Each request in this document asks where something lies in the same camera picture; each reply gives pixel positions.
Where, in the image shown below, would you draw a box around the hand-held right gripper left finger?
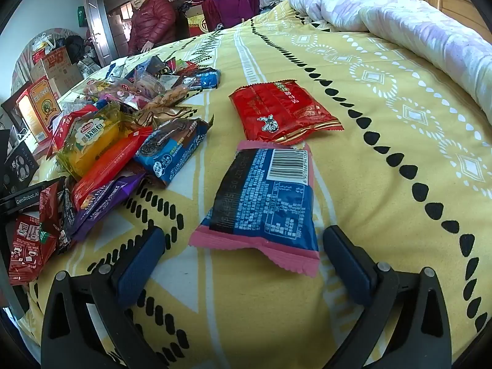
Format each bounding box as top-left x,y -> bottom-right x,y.
40,225 -> 170,369

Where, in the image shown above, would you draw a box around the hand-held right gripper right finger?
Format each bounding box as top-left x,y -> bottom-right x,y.
322,225 -> 452,369

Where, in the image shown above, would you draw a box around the blue and pink snack packet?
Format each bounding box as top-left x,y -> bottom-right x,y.
188,140 -> 320,278

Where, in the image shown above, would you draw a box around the blue brown cookie packet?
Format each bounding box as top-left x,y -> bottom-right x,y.
138,117 -> 213,188

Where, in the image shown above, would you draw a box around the black box round pictures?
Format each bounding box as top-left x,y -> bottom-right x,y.
2,141 -> 39,196

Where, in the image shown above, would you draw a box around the yellow patterned bed sheet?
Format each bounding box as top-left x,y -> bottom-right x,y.
15,0 -> 492,369

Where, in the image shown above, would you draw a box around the orange carton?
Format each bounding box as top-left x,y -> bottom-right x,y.
15,76 -> 64,145

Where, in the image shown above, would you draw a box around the plain cardboard box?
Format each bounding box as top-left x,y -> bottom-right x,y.
30,61 -> 83,98

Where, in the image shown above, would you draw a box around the round grey board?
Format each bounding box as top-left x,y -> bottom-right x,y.
11,27 -> 81,93

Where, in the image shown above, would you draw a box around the cardboard box red print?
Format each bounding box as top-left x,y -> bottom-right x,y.
38,45 -> 77,85

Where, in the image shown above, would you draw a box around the printed plastic bag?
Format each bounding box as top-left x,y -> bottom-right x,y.
77,56 -> 102,79

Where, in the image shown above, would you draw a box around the white plastic bag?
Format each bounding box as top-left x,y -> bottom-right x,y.
34,34 -> 59,52

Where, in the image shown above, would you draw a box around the black bag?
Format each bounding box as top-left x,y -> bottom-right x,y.
63,35 -> 91,62

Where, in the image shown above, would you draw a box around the red cartoon snack packet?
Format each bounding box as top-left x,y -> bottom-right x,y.
229,79 -> 343,146

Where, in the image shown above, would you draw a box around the pile of mixed snack packets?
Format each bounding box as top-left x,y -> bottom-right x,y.
8,56 -> 223,286

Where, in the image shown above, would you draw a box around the dark door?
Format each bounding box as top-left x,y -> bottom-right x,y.
80,0 -> 133,66

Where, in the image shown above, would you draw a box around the red gift box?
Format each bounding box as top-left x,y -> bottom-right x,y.
187,6 -> 210,37

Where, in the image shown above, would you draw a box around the white rolled duvet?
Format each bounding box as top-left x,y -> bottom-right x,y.
288,0 -> 492,112

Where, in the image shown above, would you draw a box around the maroon hanging garment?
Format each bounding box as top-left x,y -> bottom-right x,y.
192,0 -> 262,31

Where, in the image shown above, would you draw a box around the dark wooden frame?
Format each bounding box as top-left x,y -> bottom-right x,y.
0,81 -> 34,131

